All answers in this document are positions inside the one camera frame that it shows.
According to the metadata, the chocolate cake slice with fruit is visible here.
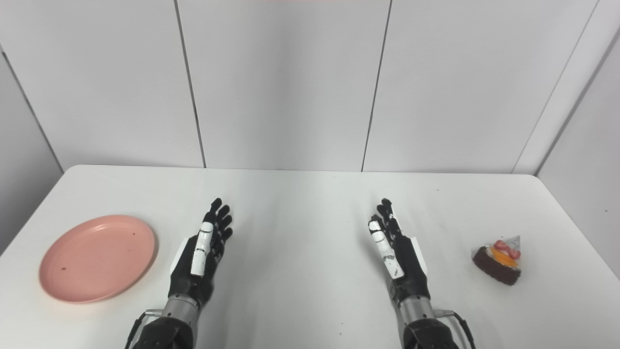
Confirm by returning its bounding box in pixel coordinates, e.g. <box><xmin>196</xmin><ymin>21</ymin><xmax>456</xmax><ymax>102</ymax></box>
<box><xmin>472</xmin><ymin>236</ymin><xmax>522</xmax><ymax>286</ymax></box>

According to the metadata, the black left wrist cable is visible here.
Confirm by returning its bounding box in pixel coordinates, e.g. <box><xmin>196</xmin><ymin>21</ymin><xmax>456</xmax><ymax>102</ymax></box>
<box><xmin>124</xmin><ymin>309</ymin><xmax>163</xmax><ymax>349</ymax></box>

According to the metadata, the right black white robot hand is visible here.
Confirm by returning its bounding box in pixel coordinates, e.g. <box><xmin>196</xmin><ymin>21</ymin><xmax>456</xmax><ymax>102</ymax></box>
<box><xmin>368</xmin><ymin>198</ymin><xmax>431</xmax><ymax>307</ymax></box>

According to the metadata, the pink round plate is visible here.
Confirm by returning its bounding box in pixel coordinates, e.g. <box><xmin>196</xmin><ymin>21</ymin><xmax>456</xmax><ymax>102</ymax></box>
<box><xmin>39</xmin><ymin>215</ymin><xmax>157</xmax><ymax>304</ymax></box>

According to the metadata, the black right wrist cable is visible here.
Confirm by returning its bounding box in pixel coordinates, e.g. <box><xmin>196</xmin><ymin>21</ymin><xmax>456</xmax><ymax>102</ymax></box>
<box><xmin>434</xmin><ymin>310</ymin><xmax>478</xmax><ymax>349</ymax></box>

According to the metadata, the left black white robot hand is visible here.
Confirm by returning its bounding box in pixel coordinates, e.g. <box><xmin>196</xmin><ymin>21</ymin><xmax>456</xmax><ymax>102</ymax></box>
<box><xmin>168</xmin><ymin>197</ymin><xmax>233</xmax><ymax>308</ymax></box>

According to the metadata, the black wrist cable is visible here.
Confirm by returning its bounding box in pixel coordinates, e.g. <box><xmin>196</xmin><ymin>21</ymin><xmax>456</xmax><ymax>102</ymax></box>
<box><xmin>124</xmin><ymin>309</ymin><xmax>163</xmax><ymax>349</ymax></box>
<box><xmin>434</xmin><ymin>310</ymin><xmax>478</xmax><ymax>349</ymax></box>

